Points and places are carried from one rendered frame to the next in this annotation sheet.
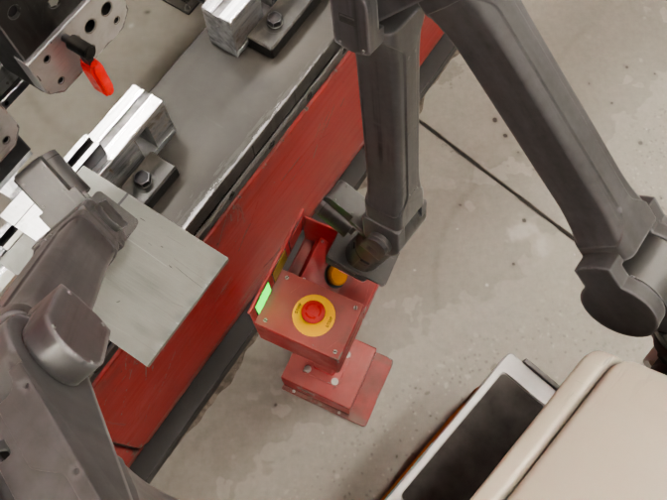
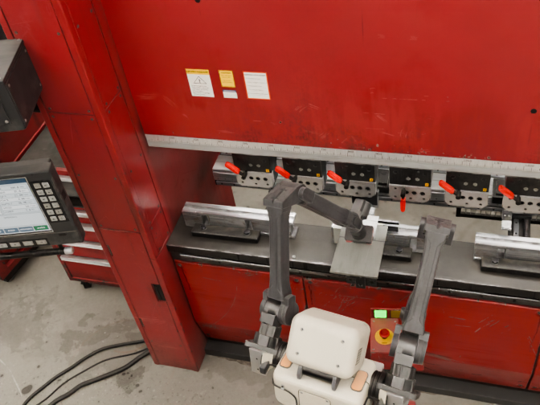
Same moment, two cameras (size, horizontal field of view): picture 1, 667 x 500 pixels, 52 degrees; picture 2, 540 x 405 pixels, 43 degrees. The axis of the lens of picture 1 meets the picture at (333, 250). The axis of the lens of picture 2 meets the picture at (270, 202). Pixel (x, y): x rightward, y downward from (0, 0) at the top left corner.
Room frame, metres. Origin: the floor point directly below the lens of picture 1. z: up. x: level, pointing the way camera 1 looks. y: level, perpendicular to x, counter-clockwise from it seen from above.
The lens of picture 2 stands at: (-0.35, -1.31, 2.99)
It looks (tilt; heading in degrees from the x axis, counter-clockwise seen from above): 44 degrees down; 78
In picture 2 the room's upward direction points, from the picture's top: 10 degrees counter-clockwise
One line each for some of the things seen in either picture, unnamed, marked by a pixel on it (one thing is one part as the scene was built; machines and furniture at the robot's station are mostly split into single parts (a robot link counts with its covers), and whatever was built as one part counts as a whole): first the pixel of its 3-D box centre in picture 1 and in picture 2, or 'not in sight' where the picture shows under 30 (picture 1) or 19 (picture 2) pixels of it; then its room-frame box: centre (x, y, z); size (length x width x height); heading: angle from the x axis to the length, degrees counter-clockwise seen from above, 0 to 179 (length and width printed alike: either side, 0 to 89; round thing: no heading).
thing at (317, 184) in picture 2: not in sight; (305, 168); (0.22, 0.55, 1.26); 0.15 x 0.09 x 0.17; 145
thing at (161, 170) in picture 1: (106, 233); (374, 250); (0.40, 0.36, 0.89); 0.30 x 0.05 x 0.03; 145
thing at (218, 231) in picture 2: not in sight; (226, 233); (-0.12, 0.72, 0.89); 0.30 x 0.05 x 0.03; 145
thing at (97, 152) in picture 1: (51, 194); (374, 223); (0.43, 0.41, 0.99); 0.20 x 0.03 x 0.03; 145
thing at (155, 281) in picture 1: (114, 261); (359, 248); (0.32, 0.30, 1.00); 0.26 x 0.18 x 0.01; 55
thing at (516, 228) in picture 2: not in sight; (520, 202); (1.11, 0.39, 0.81); 0.64 x 0.08 x 0.14; 55
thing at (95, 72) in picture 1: (89, 65); (402, 199); (0.49, 0.28, 1.20); 0.04 x 0.02 x 0.10; 55
